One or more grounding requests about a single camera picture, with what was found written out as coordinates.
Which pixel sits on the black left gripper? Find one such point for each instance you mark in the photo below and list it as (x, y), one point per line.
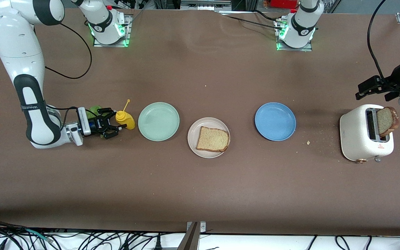
(397, 78)

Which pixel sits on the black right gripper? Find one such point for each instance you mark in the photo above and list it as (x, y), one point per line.
(97, 124)

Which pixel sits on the yellow mustard squeeze bottle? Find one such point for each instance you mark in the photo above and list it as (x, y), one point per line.
(125, 119)

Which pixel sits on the green lettuce leaf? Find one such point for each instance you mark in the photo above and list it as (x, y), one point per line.
(95, 109)

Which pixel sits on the brown bread slice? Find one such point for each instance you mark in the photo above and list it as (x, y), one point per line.
(212, 139)
(385, 121)

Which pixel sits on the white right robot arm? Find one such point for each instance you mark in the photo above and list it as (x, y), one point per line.
(30, 104)

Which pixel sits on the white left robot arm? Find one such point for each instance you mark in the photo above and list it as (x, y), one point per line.
(302, 24)

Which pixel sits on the mint green plate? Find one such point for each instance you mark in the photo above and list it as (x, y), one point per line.
(158, 121)

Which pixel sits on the beige plate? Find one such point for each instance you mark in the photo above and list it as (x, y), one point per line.
(192, 137)

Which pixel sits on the blue plate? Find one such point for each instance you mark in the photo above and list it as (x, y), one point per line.
(275, 121)

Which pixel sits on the white toaster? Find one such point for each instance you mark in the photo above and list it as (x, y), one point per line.
(354, 139)

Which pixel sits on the red background object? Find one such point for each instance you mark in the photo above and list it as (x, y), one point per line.
(281, 3)

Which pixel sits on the grey background box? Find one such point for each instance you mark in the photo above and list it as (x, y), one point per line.
(205, 4)

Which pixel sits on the grey metal table bracket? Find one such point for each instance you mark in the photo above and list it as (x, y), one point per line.
(191, 239)

